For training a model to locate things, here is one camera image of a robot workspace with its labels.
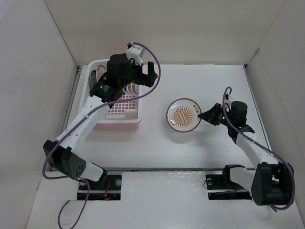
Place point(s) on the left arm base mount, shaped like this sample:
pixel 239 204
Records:
pixel 109 189

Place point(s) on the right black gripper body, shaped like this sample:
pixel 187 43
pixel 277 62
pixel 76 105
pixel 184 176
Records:
pixel 223 119

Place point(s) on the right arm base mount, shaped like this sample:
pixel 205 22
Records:
pixel 221 187

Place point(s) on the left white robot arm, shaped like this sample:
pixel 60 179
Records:
pixel 62 153

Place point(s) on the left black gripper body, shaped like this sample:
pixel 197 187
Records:
pixel 133 68

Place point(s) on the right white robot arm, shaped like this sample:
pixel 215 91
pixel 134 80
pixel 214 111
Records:
pixel 272 184

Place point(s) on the pink white dish rack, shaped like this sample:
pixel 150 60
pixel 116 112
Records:
pixel 122 116

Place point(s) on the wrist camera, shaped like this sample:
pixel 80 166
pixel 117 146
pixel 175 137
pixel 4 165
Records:
pixel 135 53
pixel 227 99

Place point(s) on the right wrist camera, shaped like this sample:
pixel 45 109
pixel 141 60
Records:
pixel 227 99

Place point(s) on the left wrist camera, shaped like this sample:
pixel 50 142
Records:
pixel 135 53

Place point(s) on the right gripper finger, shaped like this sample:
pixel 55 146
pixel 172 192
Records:
pixel 216 110
pixel 214 120

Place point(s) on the orange sunburst plate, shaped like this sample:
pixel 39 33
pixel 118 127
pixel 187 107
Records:
pixel 100 70
pixel 182 115

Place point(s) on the small blue patterned plate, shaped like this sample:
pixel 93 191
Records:
pixel 92 79

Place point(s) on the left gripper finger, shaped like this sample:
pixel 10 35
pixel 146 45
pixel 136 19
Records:
pixel 151 75
pixel 140 79

